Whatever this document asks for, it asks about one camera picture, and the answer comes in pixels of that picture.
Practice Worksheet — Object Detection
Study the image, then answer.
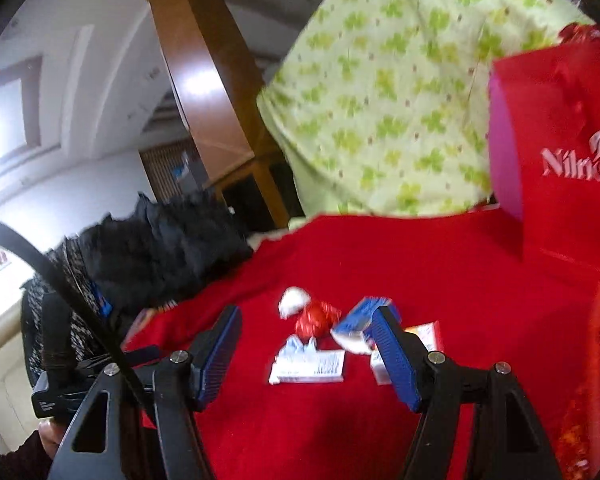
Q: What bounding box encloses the orange white small box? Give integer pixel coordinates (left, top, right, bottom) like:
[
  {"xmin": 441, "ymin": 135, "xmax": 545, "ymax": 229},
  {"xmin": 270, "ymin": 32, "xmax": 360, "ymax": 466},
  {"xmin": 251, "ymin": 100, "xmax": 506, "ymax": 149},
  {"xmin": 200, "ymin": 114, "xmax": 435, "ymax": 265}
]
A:
[{"xmin": 370, "ymin": 321, "xmax": 445, "ymax": 386}]

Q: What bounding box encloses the green clover print quilt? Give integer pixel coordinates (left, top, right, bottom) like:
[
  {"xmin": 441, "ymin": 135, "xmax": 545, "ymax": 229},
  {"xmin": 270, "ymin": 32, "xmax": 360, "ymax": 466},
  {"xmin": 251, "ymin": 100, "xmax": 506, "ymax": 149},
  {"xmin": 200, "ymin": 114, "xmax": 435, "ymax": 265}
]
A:
[{"xmin": 256, "ymin": 0, "xmax": 596, "ymax": 218}]

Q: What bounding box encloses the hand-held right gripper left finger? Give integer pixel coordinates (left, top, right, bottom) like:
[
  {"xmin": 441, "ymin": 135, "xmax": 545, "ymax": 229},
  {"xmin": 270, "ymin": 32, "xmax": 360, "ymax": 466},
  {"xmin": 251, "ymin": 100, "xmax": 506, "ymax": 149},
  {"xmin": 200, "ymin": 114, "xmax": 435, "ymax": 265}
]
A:
[{"xmin": 47, "ymin": 305, "xmax": 243, "ymax": 480}]

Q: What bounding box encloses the brown wooden furniture frame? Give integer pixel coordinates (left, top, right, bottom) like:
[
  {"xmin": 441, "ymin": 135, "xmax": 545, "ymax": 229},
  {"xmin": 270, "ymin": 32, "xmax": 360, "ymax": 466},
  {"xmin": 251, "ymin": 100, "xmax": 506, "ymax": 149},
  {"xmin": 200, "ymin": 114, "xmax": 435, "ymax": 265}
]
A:
[{"xmin": 145, "ymin": 0, "xmax": 293, "ymax": 231}]

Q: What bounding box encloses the small red plastic bag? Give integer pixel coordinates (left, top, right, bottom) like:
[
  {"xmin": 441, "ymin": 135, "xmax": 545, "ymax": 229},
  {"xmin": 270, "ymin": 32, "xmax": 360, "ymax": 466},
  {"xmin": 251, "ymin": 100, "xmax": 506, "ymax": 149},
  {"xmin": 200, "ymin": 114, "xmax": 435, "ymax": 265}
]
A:
[{"xmin": 557, "ymin": 22, "xmax": 600, "ymax": 48}]

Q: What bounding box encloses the red foil wrapper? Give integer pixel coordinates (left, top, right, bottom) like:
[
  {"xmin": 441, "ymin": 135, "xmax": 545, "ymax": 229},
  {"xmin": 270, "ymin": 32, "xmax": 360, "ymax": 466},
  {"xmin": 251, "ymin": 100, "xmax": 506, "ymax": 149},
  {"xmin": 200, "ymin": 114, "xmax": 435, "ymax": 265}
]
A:
[{"xmin": 294, "ymin": 300, "xmax": 342, "ymax": 338}]

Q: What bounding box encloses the wooden lattice screen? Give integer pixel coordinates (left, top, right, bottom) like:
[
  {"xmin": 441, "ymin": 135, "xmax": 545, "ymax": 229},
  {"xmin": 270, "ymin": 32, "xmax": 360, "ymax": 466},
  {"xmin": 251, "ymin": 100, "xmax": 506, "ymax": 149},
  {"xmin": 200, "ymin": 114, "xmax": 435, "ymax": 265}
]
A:
[{"xmin": 140, "ymin": 142, "xmax": 216, "ymax": 206}]

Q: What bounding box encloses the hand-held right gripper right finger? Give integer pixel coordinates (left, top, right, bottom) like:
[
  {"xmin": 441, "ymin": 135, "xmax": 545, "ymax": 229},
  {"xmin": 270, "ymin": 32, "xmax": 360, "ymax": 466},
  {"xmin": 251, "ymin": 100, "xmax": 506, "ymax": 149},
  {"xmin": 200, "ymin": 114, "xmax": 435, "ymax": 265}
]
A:
[{"xmin": 370, "ymin": 305, "xmax": 563, "ymax": 480}]

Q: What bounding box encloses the person's left hand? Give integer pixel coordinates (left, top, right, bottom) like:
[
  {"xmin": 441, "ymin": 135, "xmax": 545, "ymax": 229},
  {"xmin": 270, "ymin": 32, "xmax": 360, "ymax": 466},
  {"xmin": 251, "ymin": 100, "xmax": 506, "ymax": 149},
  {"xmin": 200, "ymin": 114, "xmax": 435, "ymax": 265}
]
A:
[{"xmin": 39, "ymin": 417, "xmax": 67, "ymax": 461}]

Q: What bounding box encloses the person's left forearm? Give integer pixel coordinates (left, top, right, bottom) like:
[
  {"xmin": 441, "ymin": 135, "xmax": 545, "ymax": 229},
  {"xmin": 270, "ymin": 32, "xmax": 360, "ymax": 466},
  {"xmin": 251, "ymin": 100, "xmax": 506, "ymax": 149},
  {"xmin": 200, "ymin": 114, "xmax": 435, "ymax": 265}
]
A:
[{"xmin": 0, "ymin": 442, "xmax": 55, "ymax": 480}]

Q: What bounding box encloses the blue toothpaste box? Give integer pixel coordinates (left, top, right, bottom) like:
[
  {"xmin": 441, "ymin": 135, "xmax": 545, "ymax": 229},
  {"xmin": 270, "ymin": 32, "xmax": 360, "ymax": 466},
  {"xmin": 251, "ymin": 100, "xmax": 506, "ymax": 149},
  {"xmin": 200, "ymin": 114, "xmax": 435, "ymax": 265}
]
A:
[{"xmin": 331, "ymin": 296, "xmax": 403, "ymax": 356}]

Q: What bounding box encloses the red cloth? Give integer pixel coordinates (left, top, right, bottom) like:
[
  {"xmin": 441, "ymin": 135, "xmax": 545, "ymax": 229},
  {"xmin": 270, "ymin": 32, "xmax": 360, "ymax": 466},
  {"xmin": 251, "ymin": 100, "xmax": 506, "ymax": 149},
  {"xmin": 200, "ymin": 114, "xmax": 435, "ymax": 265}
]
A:
[{"xmin": 122, "ymin": 210, "xmax": 600, "ymax": 480}]

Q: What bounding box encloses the white blue packet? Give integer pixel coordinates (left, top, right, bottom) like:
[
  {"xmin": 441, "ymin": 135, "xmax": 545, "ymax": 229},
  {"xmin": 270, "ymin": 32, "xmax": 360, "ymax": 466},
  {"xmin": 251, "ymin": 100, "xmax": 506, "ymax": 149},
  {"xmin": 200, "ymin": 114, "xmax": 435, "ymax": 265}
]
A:
[{"xmin": 269, "ymin": 336, "xmax": 346, "ymax": 386}]

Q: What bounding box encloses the pink ball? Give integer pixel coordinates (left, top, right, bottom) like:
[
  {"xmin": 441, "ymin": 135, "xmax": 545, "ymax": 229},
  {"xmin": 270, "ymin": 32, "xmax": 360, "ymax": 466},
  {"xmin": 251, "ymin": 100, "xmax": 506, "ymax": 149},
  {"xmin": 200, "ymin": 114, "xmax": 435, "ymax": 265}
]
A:
[{"xmin": 487, "ymin": 77, "xmax": 525, "ymax": 221}]

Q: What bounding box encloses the black white patterned cloth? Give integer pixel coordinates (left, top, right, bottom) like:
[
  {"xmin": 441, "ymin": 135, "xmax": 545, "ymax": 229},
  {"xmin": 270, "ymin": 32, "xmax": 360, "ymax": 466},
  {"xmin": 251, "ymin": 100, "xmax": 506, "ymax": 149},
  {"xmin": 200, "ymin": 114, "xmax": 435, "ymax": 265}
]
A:
[{"xmin": 20, "ymin": 242, "xmax": 108, "ymax": 381}]

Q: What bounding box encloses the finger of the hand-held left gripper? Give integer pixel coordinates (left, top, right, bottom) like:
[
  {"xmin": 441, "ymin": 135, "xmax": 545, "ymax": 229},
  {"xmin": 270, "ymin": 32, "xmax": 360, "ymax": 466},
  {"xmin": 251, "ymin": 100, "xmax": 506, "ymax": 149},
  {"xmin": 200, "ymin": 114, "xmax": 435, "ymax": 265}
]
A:
[{"xmin": 115, "ymin": 344, "xmax": 166, "ymax": 367}]

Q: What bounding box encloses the black cable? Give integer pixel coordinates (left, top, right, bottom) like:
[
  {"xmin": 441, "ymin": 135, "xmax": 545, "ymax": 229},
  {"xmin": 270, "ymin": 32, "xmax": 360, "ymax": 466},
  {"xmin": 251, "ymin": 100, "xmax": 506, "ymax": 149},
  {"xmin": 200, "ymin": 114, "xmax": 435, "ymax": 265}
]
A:
[{"xmin": 0, "ymin": 211, "xmax": 148, "ymax": 413}]

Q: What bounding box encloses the white tissue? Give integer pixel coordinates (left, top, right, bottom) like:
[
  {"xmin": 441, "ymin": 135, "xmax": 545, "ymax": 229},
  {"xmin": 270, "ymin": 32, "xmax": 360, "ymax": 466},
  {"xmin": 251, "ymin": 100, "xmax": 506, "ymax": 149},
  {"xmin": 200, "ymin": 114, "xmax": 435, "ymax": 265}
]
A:
[{"xmin": 278, "ymin": 286, "xmax": 312, "ymax": 318}]

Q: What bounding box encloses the red paper bag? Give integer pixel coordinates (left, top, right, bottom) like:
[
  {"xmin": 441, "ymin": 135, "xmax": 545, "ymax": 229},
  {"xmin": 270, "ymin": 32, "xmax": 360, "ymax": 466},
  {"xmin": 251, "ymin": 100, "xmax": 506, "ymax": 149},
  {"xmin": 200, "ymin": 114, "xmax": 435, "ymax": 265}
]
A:
[{"xmin": 489, "ymin": 40, "xmax": 600, "ymax": 281}]

